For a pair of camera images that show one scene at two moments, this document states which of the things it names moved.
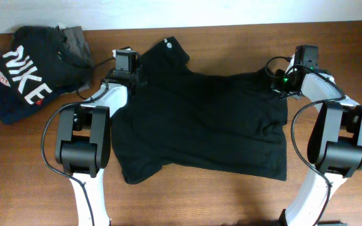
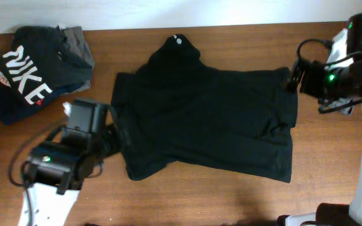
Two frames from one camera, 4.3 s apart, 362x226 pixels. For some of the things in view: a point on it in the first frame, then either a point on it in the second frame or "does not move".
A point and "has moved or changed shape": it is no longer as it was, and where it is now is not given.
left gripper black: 139,79 to 117,143
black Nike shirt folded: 39,65 does not move
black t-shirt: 174,113 has moved or changed shape
